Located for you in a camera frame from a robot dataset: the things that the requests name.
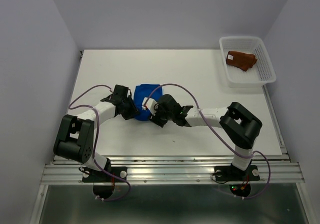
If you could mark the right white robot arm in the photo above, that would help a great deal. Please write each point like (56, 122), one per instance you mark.
(241, 126)

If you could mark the white plastic basket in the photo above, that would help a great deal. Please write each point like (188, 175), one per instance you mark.
(260, 74)

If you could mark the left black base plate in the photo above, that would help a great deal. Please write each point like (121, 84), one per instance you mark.
(93, 176)

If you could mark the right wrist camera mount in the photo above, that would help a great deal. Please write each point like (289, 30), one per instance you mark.
(150, 105)

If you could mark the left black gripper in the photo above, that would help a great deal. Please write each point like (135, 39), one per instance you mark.
(133, 110)

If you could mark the brown towel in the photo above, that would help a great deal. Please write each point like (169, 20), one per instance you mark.
(243, 61)

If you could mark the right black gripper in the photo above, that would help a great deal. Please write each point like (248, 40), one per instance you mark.
(155, 119)

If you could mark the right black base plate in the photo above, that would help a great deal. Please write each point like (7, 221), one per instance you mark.
(232, 174)

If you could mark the aluminium mounting rail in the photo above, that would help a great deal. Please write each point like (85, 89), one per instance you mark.
(170, 170)

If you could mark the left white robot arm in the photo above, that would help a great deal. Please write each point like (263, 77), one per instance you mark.
(77, 136)

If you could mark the blue towel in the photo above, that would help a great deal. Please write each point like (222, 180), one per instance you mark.
(140, 93)

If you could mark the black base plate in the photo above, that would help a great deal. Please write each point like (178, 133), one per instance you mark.
(93, 176)
(232, 174)

